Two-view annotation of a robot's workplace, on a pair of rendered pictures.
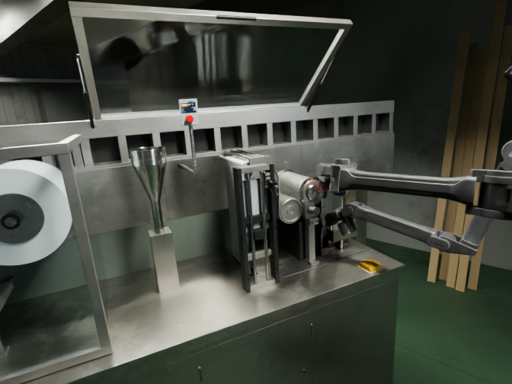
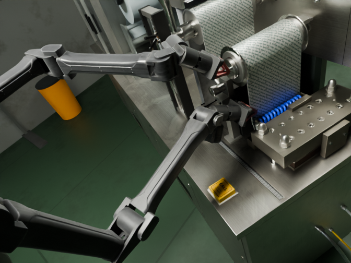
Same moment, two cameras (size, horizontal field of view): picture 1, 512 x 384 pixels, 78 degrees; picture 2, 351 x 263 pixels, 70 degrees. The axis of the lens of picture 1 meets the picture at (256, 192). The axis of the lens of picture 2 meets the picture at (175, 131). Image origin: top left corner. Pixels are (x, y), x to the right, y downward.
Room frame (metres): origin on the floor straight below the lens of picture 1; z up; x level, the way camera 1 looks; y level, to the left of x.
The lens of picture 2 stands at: (1.37, -1.06, 1.70)
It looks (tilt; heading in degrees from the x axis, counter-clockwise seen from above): 40 degrees down; 101
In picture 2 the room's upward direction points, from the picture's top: 22 degrees counter-clockwise
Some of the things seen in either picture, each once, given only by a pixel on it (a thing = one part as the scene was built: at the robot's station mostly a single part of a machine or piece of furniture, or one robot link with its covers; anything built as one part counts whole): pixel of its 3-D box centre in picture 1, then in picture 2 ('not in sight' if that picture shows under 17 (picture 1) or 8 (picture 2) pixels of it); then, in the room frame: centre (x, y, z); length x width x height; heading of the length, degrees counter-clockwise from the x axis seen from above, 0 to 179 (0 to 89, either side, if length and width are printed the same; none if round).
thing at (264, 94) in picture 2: (308, 211); (275, 91); (1.62, -0.28, 1.11); 0.23 x 0.01 x 0.18; 24
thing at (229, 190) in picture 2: (369, 265); (221, 189); (1.34, -0.51, 0.91); 0.07 x 0.07 x 0.02; 24
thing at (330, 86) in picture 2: not in sight; (331, 84); (1.84, -0.26, 1.05); 0.04 x 0.04 x 0.04
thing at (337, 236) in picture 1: (322, 222); (309, 121); (1.71, -0.37, 1.00); 0.40 x 0.16 x 0.06; 24
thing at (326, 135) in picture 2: not in sight; (335, 139); (1.76, -0.45, 0.97); 0.10 x 0.03 x 0.11; 24
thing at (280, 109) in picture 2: not in sight; (281, 109); (1.63, -0.30, 1.03); 0.21 x 0.04 x 0.03; 24
